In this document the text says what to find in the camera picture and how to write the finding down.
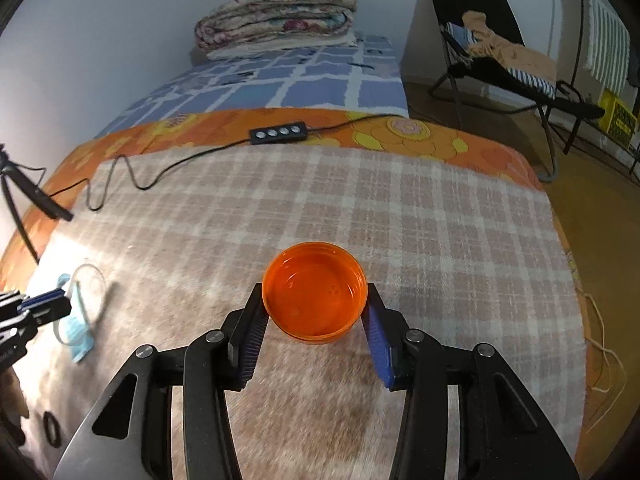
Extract light blue face mask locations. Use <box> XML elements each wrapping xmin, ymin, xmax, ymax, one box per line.
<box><xmin>53</xmin><ymin>262</ymin><xmax>107</xmax><ymax>364</ymax></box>

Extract black cable with remote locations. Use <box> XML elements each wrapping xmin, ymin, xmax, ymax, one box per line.
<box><xmin>46</xmin><ymin>112</ymin><xmax>402</xmax><ymax>213</ymax></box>

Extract black hair tie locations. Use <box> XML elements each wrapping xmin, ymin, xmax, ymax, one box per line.
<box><xmin>42</xmin><ymin>410</ymin><xmax>63</xmax><ymax>450</ymax></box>

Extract black clothes rack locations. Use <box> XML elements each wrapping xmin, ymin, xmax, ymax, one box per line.
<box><xmin>546</xmin><ymin>0</ymin><xmax>640</xmax><ymax>189</ymax></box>

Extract tan clothes on chair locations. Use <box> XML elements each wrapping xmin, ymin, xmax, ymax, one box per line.
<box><xmin>462</xmin><ymin>11</ymin><xmax>556</xmax><ymax>84</ymax></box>

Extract white striped towel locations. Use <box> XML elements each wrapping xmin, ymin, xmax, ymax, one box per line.
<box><xmin>585</xmin><ymin>0</ymin><xmax>630</xmax><ymax>96</ymax></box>

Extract white cables on floor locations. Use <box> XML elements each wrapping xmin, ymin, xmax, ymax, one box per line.
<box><xmin>581</xmin><ymin>291</ymin><xmax>629</xmax><ymax>434</ymax></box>

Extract blue checked bed cover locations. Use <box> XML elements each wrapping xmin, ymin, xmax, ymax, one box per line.
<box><xmin>98</xmin><ymin>32</ymin><xmax>409</xmax><ymax>136</ymax></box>

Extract black tripod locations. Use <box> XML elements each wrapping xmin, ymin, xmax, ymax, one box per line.
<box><xmin>0</xmin><ymin>143</ymin><xmax>75</xmax><ymax>264</ymax></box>

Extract black folding chair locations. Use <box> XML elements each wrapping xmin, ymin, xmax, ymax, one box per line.
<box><xmin>428</xmin><ymin>0</ymin><xmax>604</xmax><ymax>183</ymax></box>

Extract folded floral quilt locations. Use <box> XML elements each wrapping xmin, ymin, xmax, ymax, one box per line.
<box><xmin>194</xmin><ymin>0</ymin><xmax>358</xmax><ymax>54</ymax></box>

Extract beige plaid fringed blanket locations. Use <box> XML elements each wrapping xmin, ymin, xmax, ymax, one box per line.
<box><xmin>17</xmin><ymin>145</ymin><xmax>586</xmax><ymax>479</ymax></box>

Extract yellow box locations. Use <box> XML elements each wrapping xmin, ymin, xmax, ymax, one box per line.
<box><xmin>598</xmin><ymin>89</ymin><xmax>637</xmax><ymax>150</ymax></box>

